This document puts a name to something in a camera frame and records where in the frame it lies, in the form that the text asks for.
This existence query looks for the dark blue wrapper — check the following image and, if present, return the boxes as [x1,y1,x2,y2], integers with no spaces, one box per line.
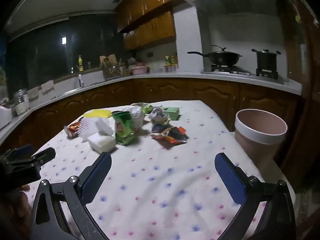
[151,122,173,133]

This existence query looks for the gas stove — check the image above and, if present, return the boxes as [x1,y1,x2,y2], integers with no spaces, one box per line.
[201,65,285,84]

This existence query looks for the person's left hand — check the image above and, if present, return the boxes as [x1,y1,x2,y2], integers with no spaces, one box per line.
[0,184,33,240]

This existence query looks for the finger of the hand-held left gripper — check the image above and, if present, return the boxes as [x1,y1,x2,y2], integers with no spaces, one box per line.
[29,147,56,167]
[11,144,35,158]

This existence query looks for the crumpled grey foil wrapper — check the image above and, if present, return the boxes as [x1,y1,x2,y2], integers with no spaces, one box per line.
[149,107,170,124]

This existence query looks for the yellow sponge cloth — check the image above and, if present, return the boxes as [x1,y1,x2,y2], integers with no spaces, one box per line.
[83,109,112,119]

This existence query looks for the wooden utensil rack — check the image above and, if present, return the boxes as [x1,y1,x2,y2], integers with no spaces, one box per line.
[99,54,123,78]

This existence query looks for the wooden wall cabinets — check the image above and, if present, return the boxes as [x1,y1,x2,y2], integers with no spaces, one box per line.
[116,0,250,52]

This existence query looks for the crushed red can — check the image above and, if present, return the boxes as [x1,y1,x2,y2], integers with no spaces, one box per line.
[64,121,83,139]

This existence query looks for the crushed green can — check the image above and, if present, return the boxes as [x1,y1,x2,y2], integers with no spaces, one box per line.
[112,111,137,146]

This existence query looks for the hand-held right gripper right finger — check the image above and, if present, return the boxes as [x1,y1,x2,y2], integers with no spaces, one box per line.
[214,152,297,240]

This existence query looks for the pink bin with white rim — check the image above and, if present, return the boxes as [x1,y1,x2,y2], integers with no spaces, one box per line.
[234,109,288,171]

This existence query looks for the wooden base cabinets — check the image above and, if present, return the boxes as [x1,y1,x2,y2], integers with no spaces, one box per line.
[0,77,300,155]

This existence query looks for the black wok with lid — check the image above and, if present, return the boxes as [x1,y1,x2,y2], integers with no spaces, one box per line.
[187,45,243,67]

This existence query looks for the red snack bag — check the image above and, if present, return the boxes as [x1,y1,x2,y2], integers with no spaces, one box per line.
[151,126,188,144]

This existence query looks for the black stock pot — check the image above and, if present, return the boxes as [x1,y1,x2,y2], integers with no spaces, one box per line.
[252,49,281,72]

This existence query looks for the metal lidded jar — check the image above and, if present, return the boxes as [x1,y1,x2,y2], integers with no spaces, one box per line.
[12,89,30,116]

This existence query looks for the dark window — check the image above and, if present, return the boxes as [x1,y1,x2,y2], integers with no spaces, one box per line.
[5,17,120,94]

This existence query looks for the green spout pouch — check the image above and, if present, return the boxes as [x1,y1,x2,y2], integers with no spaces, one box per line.
[141,103,154,115]

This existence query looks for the white appliance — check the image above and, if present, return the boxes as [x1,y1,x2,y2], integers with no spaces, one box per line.
[0,105,13,128]

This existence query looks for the light green small packet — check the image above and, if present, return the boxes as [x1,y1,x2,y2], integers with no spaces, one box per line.
[161,107,180,121]

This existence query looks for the white foam block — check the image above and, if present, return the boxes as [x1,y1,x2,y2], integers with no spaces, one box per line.
[87,132,117,153]

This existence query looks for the crumpled white paper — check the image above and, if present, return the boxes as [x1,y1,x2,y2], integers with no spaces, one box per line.
[124,105,145,130]

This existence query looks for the white foam net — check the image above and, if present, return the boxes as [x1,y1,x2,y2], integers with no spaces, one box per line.
[79,117,114,140]

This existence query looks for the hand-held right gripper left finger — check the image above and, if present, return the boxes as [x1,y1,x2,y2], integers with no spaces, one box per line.
[29,151,112,240]

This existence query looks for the floral white tablecloth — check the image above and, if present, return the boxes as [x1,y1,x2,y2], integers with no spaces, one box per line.
[24,100,270,240]

